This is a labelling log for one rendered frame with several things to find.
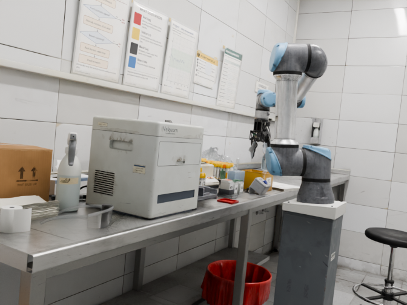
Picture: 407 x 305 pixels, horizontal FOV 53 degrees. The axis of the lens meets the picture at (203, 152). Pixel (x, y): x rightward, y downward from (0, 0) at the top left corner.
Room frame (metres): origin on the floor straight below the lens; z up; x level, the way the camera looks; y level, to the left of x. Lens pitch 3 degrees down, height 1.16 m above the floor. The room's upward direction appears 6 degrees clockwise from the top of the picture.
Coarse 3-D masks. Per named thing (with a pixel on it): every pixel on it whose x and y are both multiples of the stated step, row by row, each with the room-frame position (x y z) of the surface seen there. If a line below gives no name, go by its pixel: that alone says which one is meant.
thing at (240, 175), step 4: (228, 172) 2.02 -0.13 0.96; (232, 172) 2.01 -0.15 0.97; (236, 172) 2.01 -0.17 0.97; (240, 172) 2.04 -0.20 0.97; (244, 172) 2.07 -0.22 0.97; (228, 176) 2.02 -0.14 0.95; (232, 176) 2.00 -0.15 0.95; (236, 176) 2.01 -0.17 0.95; (240, 176) 2.04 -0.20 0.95; (244, 176) 2.08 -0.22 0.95
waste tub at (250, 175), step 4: (248, 172) 2.11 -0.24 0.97; (252, 172) 2.10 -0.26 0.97; (256, 172) 2.08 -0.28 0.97; (260, 172) 2.08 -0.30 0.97; (268, 172) 2.19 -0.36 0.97; (248, 176) 2.11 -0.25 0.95; (252, 176) 2.10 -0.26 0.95; (256, 176) 2.09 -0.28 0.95; (260, 176) 2.07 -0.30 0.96; (264, 176) 2.06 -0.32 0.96; (268, 176) 2.11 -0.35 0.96; (272, 176) 2.16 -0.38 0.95; (244, 180) 2.12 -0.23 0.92; (248, 180) 2.11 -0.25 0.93; (252, 180) 2.10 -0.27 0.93; (268, 180) 2.12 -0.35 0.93; (272, 180) 2.17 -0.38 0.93; (244, 184) 2.12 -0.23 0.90; (248, 184) 2.11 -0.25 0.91; (272, 184) 2.17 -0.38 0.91; (244, 188) 2.12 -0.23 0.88
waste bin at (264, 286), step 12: (216, 264) 2.23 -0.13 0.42; (228, 264) 2.27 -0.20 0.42; (252, 264) 2.25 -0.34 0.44; (204, 276) 2.16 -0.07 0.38; (216, 276) 2.00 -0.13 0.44; (228, 276) 2.25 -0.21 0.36; (252, 276) 2.22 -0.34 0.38; (264, 276) 2.15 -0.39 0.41; (204, 288) 2.08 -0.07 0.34; (216, 288) 1.99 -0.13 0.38; (228, 288) 1.95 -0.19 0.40; (252, 288) 1.95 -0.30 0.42; (264, 288) 1.99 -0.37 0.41; (216, 300) 1.98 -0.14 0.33; (228, 300) 1.95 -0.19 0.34; (252, 300) 1.96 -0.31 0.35; (264, 300) 2.01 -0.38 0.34
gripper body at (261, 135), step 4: (256, 120) 2.09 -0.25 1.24; (260, 120) 2.08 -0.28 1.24; (264, 120) 2.10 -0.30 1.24; (256, 124) 2.12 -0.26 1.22; (260, 124) 2.10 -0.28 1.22; (264, 124) 2.13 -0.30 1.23; (256, 128) 2.09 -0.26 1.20; (260, 128) 2.09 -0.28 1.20; (252, 132) 2.12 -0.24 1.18; (256, 132) 2.10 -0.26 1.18; (260, 132) 2.09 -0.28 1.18; (264, 132) 2.09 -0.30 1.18; (256, 136) 2.10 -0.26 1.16; (260, 136) 2.08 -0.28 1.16; (264, 136) 2.11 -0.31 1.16; (256, 140) 2.10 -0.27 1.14; (260, 140) 2.08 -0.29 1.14; (264, 140) 2.10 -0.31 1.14
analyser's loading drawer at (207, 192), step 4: (200, 188) 1.52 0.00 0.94; (204, 188) 1.57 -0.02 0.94; (208, 188) 1.56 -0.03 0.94; (212, 188) 1.61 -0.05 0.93; (200, 192) 1.52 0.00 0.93; (204, 192) 1.56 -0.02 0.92; (208, 192) 1.55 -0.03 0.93; (212, 192) 1.61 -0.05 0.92; (216, 192) 1.60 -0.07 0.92; (200, 196) 1.51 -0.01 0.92; (204, 196) 1.52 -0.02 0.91; (208, 196) 1.54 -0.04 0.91; (212, 196) 1.57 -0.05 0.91; (216, 196) 1.60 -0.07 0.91
